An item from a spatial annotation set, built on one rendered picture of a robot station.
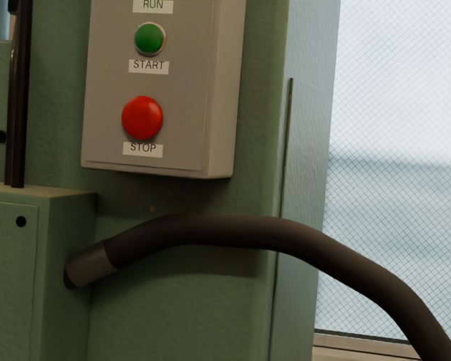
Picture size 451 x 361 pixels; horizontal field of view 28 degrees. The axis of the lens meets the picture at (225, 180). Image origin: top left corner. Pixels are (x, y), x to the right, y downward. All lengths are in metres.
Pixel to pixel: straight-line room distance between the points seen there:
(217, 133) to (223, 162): 0.03
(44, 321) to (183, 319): 0.11
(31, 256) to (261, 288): 0.17
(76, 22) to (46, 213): 0.17
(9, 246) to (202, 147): 0.16
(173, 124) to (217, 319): 0.16
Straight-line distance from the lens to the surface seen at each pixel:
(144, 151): 0.63
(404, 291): 0.62
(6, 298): 0.67
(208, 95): 0.62
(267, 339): 0.71
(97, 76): 0.65
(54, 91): 0.74
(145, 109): 0.62
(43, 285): 0.66
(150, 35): 0.63
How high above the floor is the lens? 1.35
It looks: 3 degrees down
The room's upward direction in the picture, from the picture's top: 4 degrees clockwise
